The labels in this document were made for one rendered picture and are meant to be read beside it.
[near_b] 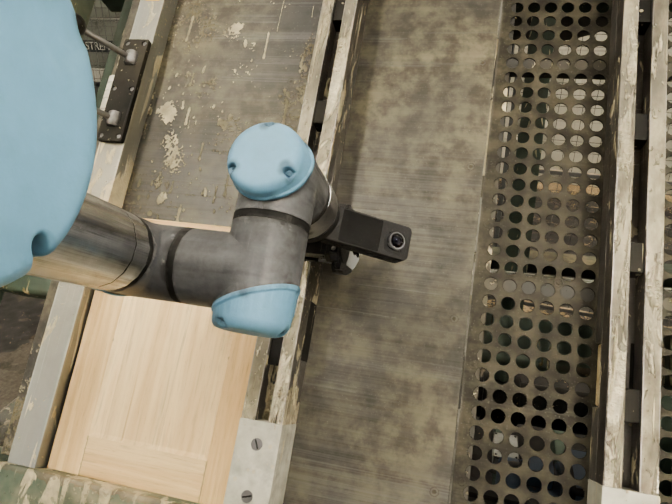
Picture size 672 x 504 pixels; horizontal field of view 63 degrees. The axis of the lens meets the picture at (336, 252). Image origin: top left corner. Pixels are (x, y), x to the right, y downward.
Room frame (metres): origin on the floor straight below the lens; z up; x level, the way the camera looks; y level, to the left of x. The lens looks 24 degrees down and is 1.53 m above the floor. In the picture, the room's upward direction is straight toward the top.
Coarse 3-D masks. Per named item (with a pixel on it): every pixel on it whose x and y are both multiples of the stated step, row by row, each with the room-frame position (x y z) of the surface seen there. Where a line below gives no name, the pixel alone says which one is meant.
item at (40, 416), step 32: (160, 0) 1.11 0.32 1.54; (160, 32) 1.09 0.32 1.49; (160, 64) 1.07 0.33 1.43; (128, 128) 0.95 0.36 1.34; (96, 160) 0.92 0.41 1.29; (128, 160) 0.94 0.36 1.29; (96, 192) 0.89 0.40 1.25; (64, 288) 0.79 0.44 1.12; (64, 320) 0.75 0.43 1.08; (64, 352) 0.72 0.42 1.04; (32, 384) 0.69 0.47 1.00; (64, 384) 0.70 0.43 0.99; (32, 416) 0.66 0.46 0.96; (32, 448) 0.63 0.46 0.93
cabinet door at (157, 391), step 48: (96, 336) 0.74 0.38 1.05; (144, 336) 0.73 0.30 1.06; (192, 336) 0.72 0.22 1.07; (240, 336) 0.70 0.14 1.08; (96, 384) 0.70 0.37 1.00; (144, 384) 0.69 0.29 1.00; (192, 384) 0.67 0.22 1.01; (240, 384) 0.66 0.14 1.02; (96, 432) 0.65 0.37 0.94; (144, 432) 0.64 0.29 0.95; (192, 432) 0.63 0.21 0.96; (144, 480) 0.59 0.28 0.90; (192, 480) 0.58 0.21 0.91
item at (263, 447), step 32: (352, 0) 0.97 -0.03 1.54; (320, 32) 0.95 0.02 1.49; (352, 32) 0.94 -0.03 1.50; (320, 64) 0.91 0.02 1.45; (352, 64) 0.94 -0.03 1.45; (320, 96) 0.90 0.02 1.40; (352, 96) 0.94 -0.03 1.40; (320, 128) 0.87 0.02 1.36; (320, 160) 0.80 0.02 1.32; (256, 352) 0.64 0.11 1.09; (288, 352) 0.63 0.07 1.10; (256, 384) 0.61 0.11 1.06; (288, 384) 0.60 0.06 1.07; (256, 416) 0.59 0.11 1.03; (288, 416) 0.59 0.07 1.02; (256, 448) 0.56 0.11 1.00; (288, 448) 0.59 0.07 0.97; (256, 480) 0.53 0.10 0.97
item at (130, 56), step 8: (80, 16) 0.97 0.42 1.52; (80, 24) 0.96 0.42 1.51; (80, 32) 0.97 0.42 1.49; (88, 32) 0.98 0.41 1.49; (96, 40) 0.99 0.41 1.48; (104, 40) 1.00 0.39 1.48; (112, 48) 1.01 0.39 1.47; (128, 56) 1.02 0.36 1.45; (136, 56) 1.03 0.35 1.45; (128, 64) 1.02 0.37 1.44
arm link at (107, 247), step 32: (96, 224) 0.39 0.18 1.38; (128, 224) 0.44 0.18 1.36; (160, 224) 0.51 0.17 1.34; (64, 256) 0.36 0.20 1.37; (96, 256) 0.39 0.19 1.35; (128, 256) 0.42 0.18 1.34; (160, 256) 0.46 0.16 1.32; (96, 288) 0.43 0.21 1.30; (128, 288) 0.44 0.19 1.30; (160, 288) 0.45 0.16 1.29
